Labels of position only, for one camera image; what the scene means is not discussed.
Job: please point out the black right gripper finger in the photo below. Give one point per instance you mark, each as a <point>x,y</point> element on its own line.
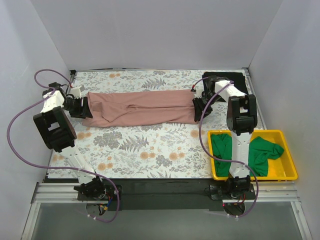
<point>199,107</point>
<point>207,110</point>

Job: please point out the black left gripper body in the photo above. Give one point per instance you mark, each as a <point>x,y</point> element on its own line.
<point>81,107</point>

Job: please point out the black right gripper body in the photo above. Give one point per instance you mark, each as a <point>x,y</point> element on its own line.
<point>201,107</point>

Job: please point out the pink t shirt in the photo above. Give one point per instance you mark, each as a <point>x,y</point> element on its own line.
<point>140,108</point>

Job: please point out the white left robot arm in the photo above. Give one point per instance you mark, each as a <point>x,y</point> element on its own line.
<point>59,135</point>

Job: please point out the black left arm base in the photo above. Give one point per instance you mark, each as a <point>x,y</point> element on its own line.
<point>102,194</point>

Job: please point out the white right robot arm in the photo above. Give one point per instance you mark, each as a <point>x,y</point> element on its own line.
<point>241,119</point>

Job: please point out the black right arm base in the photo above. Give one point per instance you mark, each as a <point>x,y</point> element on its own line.
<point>220,192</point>

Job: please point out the folded black t shirt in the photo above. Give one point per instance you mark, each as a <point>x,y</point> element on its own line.
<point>238,79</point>

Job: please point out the floral patterned table mat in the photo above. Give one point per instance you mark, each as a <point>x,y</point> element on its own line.
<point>150,150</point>

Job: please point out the green t shirt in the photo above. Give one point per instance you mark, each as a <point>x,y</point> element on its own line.
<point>260,151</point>

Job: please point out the yellow plastic bin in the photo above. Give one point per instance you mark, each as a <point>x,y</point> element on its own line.
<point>281,169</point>

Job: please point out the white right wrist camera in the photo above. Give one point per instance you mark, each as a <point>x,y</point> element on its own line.
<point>197,91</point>

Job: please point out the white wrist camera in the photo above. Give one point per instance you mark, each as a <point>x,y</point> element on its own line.
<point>197,91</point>
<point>76,92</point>

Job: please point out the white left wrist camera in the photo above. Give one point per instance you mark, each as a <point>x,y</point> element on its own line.
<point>76,92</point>

